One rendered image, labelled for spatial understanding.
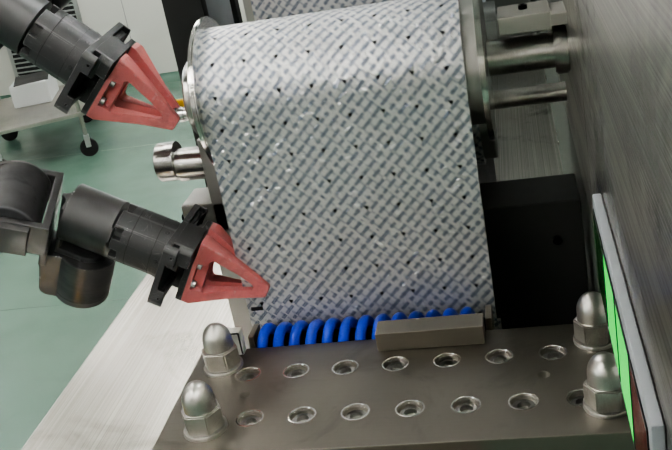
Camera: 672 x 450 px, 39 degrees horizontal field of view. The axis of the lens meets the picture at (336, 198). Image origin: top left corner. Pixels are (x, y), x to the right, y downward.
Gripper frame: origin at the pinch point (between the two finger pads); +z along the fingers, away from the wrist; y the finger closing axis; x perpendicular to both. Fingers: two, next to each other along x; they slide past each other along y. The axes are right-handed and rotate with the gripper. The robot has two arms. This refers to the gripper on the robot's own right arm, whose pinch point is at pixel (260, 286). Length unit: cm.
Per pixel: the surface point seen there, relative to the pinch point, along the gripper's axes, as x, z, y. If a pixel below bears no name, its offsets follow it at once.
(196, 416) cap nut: -2.8, -0.4, 17.8
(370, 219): 10.9, 7.2, 0.2
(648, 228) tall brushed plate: 35, 15, 44
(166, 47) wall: -181, -143, -556
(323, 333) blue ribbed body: -0.2, 7.1, 3.4
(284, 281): 1.6, 1.9, 0.2
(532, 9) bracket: 32.7, 13.3, -5.2
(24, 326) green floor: -172, -82, -201
